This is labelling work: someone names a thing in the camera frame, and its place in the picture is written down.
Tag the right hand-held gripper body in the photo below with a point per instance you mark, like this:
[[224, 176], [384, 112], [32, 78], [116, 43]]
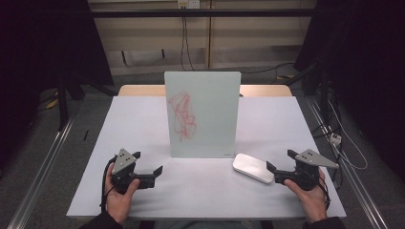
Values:
[[302, 176]]

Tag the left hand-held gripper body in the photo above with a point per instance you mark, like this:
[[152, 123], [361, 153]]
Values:
[[127, 178]]

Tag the white board eraser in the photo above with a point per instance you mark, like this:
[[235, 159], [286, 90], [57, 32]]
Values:
[[253, 168]]

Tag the glass whiteboard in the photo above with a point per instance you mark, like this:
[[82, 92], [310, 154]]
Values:
[[207, 127]]

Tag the person's right hand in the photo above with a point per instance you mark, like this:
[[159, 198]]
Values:
[[310, 200]]

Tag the person's left hand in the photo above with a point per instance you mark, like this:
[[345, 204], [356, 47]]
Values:
[[119, 203]]

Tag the white table sheet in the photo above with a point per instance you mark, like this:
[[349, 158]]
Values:
[[203, 197]]

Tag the small black pen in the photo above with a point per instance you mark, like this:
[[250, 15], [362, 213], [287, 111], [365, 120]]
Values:
[[86, 135]]

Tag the wooden table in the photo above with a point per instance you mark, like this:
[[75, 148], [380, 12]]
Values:
[[143, 90]]

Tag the black metal stand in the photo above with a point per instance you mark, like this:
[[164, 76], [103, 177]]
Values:
[[62, 105]]

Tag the black curtain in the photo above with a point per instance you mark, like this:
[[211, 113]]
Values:
[[366, 63], [47, 41]]

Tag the black horizontal beam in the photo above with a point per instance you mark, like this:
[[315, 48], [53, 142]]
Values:
[[203, 13]]

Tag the aluminium floor rail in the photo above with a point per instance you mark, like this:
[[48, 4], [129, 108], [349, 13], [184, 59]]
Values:
[[41, 178], [353, 178]]

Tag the white wall socket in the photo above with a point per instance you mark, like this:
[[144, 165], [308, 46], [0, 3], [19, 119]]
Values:
[[188, 4]]

